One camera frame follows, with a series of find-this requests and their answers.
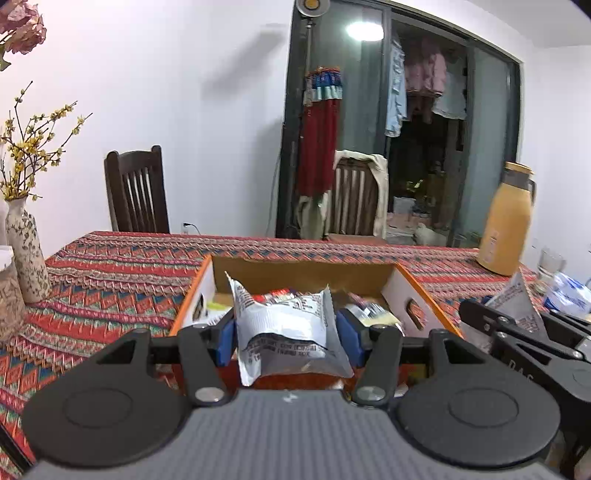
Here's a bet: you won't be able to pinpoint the pink garment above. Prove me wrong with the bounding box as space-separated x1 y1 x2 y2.
405 39 448 97

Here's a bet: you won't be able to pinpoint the floor lamp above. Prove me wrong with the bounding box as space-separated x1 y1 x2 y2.
295 0 332 79

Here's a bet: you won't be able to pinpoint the green snack packet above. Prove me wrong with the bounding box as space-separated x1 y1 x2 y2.
203 295 234 326

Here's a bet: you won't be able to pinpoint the dark wooden chair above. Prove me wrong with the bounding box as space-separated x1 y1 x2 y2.
104 145 171 234

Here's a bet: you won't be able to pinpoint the pink dried flowers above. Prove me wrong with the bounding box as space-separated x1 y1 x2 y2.
0 0 47 72

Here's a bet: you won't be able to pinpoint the brown slatted wooden chair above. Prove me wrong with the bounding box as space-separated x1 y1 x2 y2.
325 154 387 245

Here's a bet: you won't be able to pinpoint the speckled white vase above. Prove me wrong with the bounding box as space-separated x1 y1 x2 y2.
4 196 52 303

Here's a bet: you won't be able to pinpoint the clear glass cup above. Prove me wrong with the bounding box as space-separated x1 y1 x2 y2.
537 248 567 283

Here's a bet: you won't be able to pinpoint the yellow thermos jug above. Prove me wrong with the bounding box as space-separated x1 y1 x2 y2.
476 161 537 277

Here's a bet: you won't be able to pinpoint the dark sliding glass door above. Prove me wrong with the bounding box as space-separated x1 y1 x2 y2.
276 0 522 247

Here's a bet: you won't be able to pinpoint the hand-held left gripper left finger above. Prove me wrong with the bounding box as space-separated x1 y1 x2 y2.
76 310 237 409

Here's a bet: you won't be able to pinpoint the light blue shirt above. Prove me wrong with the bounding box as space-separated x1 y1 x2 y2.
385 39 408 138

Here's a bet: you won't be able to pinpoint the silver snack packet black print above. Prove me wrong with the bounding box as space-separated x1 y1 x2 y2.
225 271 355 387

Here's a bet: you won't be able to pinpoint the white garment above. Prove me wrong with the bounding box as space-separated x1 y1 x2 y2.
431 69 468 121

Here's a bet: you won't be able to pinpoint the yellow flower branches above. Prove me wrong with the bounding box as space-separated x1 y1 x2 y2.
0 80 93 201

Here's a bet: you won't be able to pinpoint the beige cloth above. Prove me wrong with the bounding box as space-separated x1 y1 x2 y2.
295 191 332 241

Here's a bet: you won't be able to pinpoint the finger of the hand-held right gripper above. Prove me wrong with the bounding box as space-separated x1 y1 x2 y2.
542 311 591 340
458 299 586 363

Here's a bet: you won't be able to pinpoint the white silver snack packet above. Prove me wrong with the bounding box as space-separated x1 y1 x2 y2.
475 270 546 352

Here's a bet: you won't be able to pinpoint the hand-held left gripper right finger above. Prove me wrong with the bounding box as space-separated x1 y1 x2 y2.
336 308 497 409

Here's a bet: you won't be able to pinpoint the blue and white tissue pack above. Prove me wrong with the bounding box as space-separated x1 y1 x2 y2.
544 271 591 317

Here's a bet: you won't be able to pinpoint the orange cardboard box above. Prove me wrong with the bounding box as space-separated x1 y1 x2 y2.
168 255 464 400

